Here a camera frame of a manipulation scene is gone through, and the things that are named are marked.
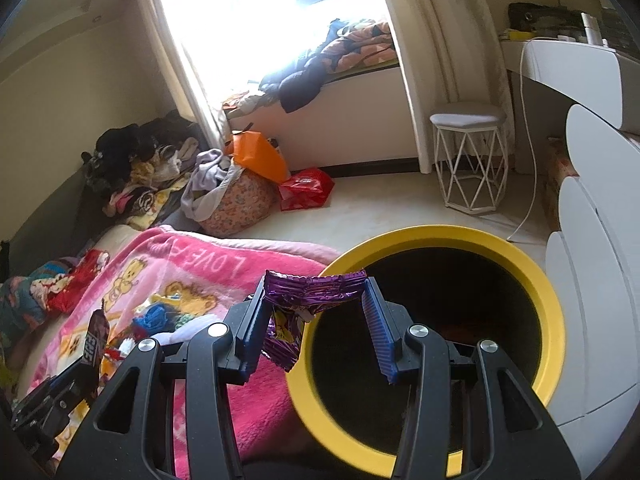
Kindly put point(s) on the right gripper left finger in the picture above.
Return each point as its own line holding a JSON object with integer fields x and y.
{"x": 129, "y": 431}

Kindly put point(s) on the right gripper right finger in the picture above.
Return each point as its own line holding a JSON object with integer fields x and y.
{"x": 505, "y": 430}

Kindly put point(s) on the red snack packet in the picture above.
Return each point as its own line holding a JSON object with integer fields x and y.
{"x": 96, "y": 338}

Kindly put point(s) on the blue plastic bag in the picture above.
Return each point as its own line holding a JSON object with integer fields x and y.
{"x": 157, "y": 318}

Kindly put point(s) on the white foam net sleeve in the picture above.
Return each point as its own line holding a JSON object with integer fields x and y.
{"x": 187, "y": 331}

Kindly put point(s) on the purple snack wrapper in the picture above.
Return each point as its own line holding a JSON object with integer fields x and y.
{"x": 294, "y": 301}

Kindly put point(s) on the yellow rimmed black trash bin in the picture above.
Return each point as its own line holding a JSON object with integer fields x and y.
{"x": 466, "y": 285}

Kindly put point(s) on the colourful pillow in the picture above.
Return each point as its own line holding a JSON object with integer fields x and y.
{"x": 24, "y": 302}

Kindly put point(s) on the yellow snack wrapper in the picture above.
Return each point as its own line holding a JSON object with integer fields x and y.
{"x": 174, "y": 300}

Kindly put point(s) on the red garment on bed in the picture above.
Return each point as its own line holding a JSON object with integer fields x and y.
{"x": 64, "y": 295}

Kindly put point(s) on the white vanity dresser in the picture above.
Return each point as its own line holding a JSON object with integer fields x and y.
{"x": 593, "y": 260}

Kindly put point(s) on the pink cartoon fleece blanket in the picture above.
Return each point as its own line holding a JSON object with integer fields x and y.
{"x": 211, "y": 276}

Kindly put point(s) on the pile of clothes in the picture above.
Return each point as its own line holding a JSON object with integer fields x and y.
{"x": 140, "y": 171}

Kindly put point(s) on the floral laundry basket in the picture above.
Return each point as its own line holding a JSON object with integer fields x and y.
{"x": 248, "y": 201}

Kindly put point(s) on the red bag on floor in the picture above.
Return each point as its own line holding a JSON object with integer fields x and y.
{"x": 309, "y": 188}

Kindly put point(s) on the lavender white garment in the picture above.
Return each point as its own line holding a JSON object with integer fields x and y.
{"x": 213, "y": 174}

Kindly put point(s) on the orange paper bag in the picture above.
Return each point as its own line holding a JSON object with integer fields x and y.
{"x": 251, "y": 150}

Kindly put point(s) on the dark jacket on sill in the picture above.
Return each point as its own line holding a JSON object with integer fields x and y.
{"x": 296, "y": 85}

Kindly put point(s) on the orange patterned quilt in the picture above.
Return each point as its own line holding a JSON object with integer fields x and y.
{"x": 359, "y": 46}

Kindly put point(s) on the cream left curtain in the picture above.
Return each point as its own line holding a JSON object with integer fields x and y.
{"x": 182, "y": 81}

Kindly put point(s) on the cream curtain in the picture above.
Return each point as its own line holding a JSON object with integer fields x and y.
{"x": 182, "y": 81}
{"x": 448, "y": 51}

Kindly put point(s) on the dark camouflage bag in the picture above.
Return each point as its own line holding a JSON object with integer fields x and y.
{"x": 548, "y": 21}

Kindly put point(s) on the cream right curtain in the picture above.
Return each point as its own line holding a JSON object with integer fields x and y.
{"x": 448, "y": 51}

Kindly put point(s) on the white wire stool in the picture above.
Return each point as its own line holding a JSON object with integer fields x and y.
{"x": 470, "y": 156}

